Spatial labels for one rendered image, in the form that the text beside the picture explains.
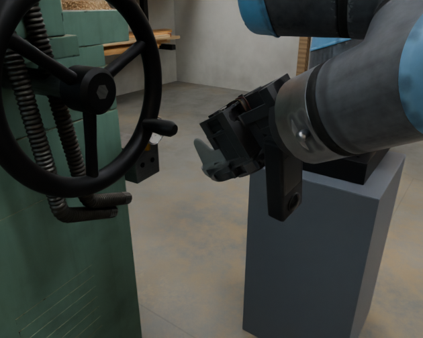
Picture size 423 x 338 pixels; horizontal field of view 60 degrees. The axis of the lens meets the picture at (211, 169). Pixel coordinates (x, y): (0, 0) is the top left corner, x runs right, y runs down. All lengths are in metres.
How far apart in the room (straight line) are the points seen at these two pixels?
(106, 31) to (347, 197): 0.59
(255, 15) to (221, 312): 1.02
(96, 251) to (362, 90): 0.69
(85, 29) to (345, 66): 0.53
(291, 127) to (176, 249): 1.23
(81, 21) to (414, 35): 0.58
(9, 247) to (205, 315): 0.72
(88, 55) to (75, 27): 0.06
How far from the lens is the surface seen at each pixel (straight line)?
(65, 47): 0.60
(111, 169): 0.56
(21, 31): 0.56
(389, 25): 0.32
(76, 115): 0.74
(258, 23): 0.43
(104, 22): 0.78
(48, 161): 0.56
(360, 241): 0.88
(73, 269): 0.84
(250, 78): 4.17
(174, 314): 1.28
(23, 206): 0.72
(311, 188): 0.86
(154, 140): 0.82
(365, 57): 0.31
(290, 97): 0.35
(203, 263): 1.46
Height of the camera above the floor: 0.92
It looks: 24 degrees down
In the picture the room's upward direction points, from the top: straight up
